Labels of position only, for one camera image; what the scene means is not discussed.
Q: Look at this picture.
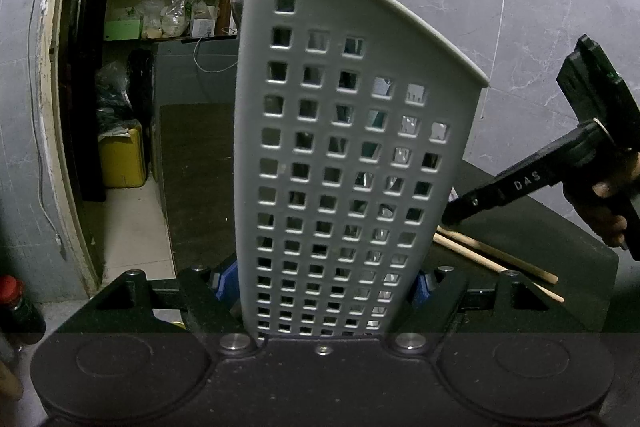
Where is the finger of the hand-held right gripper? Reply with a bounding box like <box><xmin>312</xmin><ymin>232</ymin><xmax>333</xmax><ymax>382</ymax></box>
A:
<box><xmin>440</xmin><ymin>187</ymin><xmax>503</xmax><ymax>229</ymax></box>

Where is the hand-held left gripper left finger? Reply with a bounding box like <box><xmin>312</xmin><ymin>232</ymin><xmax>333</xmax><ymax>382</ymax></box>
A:
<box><xmin>60</xmin><ymin>259</ymin><xmax>256</xmax><ymax>354</ymax></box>

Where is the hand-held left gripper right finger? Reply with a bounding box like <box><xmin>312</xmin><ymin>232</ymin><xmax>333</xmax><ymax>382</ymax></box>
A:
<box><xmin>390</xmin><ymin>264</ymin><xmax>586</xmax><ymax>354</ymax></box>

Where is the plain wooden chopstick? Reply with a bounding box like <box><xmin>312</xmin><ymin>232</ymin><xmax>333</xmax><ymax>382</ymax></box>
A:
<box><xmin>434</xmin><ymin>232</ymin><xmax>559</xmax><ymax>284</ymax></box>
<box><xmin>433</xmin><ymin>238</ymin><xmax>566</xmax><ymax>304</ymax></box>

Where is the white perforated utensil basket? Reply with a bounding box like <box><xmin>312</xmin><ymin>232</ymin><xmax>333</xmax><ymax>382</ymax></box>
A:
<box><xmin>232</xmin><ymin>0</ymin><xmax>491</xmax><ymax>340</ymax></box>

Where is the person's right hand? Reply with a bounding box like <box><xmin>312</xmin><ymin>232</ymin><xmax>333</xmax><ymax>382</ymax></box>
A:
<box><xmin>562</xmin><ymin>151</ymin><xmax>640</xmax><ymax>250</ymax></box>

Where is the yellow plastic container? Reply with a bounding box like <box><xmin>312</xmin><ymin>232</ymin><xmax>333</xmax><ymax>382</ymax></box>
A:
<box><xmin>97</xmin><ymin>124</ymin><xmax>147</xmax><ymax>188</ymax></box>

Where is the grey cabinet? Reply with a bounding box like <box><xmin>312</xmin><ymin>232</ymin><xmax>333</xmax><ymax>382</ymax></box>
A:
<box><xmin>151</xmin><ymin>38</ymin><xmax>240</xmax><ymax>273</ymax></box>

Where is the red-capped bottle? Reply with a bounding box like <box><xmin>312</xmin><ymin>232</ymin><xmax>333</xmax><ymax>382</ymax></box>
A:
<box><xmin>0</xmin><ymin>276</ymin><xmax>46</xmax><ymax>343</ymax></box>

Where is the clear plastic food bag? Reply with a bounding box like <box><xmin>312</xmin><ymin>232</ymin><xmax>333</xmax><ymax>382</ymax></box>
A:
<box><xmin>160</xmin><ymin>0</ymin><xmax>193</xmax><ymax>38</ymax></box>

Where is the green box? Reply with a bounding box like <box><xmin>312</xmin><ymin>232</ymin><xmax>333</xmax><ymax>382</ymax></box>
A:
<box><xmin>104</xmin><ymin>19</ymin><xmax>143</xmax><ymax>42</ymax></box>

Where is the thin white wire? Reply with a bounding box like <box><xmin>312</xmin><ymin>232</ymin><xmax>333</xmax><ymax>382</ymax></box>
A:
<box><xmin>193</xmin><ymin>27</ymin><xmax>240</xmax><ymax>72</ymax></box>

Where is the wooden door frame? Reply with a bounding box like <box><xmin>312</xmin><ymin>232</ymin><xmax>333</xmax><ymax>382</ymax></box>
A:
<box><xmin>35</xmin><ymin>0</ymin><xmax>126</xmax><ymax>298</ymax></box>

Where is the white wall cable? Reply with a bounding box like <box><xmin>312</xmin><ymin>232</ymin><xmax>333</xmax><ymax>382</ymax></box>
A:
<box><xmin>26</xmin><ymin>0</ymin><xmax>66</xmax><ymax>258</ymax></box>

